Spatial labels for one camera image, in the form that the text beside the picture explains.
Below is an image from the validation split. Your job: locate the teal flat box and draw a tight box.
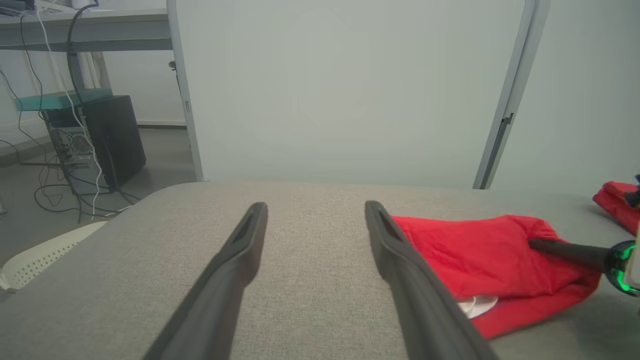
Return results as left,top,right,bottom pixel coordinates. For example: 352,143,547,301
15,89,113,112

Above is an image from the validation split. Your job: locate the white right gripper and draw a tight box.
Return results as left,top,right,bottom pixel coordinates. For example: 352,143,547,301
527,238,640,299

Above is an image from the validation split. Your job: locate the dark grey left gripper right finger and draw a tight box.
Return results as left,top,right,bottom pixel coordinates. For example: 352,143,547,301
364,200,499,360

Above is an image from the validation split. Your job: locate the cream perforated laundry basket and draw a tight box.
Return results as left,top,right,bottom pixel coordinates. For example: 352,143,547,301
0,220,108,293

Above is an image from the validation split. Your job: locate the black computer tower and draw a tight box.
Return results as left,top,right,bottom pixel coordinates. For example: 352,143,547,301
42,95,147,195

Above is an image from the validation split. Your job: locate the white office desk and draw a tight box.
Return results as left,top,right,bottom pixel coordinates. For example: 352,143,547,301
0,7,173,91

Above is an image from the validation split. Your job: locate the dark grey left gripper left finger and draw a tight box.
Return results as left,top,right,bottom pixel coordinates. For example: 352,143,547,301
142,201,269,360

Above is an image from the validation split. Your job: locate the red and white Bulls jersey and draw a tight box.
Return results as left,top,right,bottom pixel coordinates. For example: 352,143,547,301
390,214,602,341

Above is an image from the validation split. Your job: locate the red basketball shorts white trim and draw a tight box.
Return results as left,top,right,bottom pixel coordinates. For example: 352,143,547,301
592,181,640,236

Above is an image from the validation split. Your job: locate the grey partition post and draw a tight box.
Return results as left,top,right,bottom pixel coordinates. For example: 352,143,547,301
166,0,206,182
472,0,538,190
487,0,552,190

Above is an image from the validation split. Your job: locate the black floor cable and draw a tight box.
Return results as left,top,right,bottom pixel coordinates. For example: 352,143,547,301
34,165,141,223

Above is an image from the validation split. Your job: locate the thick black computer cable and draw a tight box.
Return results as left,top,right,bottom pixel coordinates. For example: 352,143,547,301
66,2,121,193

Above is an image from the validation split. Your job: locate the long white computer cable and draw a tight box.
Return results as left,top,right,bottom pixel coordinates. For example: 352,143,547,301
35,0,103,221

